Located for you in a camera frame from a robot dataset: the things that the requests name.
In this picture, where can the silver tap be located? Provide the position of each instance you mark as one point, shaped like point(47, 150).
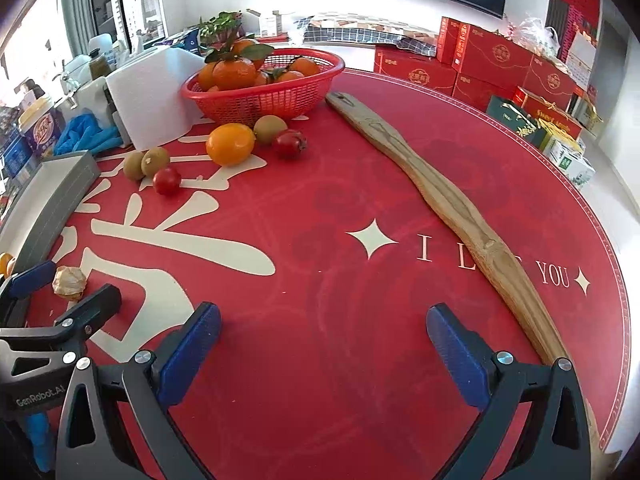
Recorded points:
point(67, 81)

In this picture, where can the red tomato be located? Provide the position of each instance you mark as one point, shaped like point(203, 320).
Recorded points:
point(166, 180)
point(290, 144)

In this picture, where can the red printed round mat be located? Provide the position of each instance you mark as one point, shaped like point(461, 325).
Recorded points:
point(320, 285)

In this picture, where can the brown jar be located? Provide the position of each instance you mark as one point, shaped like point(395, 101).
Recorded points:
point(99, 66)

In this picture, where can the pile of leafy tangerines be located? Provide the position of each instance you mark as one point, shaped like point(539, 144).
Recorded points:
point(232, 72)

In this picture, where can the small white cartons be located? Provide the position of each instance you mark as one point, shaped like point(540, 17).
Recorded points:
point(270, 22)

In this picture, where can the red plastic basket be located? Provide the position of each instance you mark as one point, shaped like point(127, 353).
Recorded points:
point(260, 102)

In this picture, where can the purple labelled tub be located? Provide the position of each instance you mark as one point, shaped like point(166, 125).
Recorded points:
point(37, 130)

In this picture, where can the brown kiwi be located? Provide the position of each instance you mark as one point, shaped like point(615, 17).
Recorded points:
point(132, 166)
point(156, 160)
point(270, 129)

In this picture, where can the blue carton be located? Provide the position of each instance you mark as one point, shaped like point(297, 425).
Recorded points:
point(12, 157)

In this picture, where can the wall calendar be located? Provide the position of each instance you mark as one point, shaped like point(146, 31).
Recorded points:
point(582, 57)

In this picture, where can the small orange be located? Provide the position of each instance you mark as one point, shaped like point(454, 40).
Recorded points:
point(4, 264)

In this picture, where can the checked blanket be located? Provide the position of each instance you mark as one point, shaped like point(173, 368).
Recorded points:
point(360, 31)

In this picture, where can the clear plastic gift bag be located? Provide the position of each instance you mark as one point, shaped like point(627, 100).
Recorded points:
point(532, 31)

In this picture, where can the green potted plant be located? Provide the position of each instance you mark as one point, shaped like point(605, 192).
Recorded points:
point(220, 27)

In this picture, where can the white paper towel roll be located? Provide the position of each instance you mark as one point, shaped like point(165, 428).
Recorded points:
point(150, 95)

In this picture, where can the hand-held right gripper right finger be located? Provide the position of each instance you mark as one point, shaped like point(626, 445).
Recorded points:
point(452, 345)

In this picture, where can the large orange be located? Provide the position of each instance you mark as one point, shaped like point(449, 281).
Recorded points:
point(230, 144)

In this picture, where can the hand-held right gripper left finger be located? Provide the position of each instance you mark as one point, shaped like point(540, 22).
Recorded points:
point(192, 342)

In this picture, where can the blue gloves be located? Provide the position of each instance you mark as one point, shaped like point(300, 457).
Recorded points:
point(85, 132)

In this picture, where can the long wooden stick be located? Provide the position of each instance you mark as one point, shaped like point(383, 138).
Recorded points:
point(450, 195)

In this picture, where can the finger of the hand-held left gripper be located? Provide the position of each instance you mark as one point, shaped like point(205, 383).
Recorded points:
point(95, 305)
point(32, 277)

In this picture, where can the grey tray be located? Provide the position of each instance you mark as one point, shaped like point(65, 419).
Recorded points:
point(45, 200)

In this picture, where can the white and green carton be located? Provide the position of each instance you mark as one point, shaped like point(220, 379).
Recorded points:
point(575, 164)

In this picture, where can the green gift bag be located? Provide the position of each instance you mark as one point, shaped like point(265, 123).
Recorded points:
point(515, 120)

